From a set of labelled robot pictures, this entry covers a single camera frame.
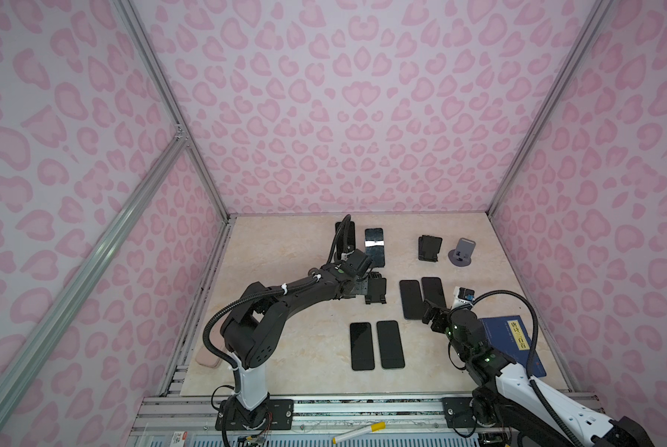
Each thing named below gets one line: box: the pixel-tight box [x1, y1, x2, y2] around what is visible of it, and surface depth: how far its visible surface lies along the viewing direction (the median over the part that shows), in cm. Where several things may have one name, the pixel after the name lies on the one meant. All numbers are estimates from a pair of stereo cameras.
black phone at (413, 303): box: [399, 279, 424, 321], surface depth 97 cm
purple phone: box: [421, 276, 447, 308], surface depth 100 cm
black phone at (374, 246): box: [364, 227, 385, 268], surface depth 103 cm
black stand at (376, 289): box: [364, 270, 387, 305], surface depth 94 cm
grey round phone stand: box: [448, 237, 477, 268], surface depth 103 cm
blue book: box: [478, 314, 547, 379], surface depth 88 cm
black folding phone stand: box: [417, 234, 443, 263], surface depth 106 cm
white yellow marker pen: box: [331, 421, 387, 445], surface depth 72 cm
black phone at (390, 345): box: [376, 320, 406, 369], surface depth 87 cm
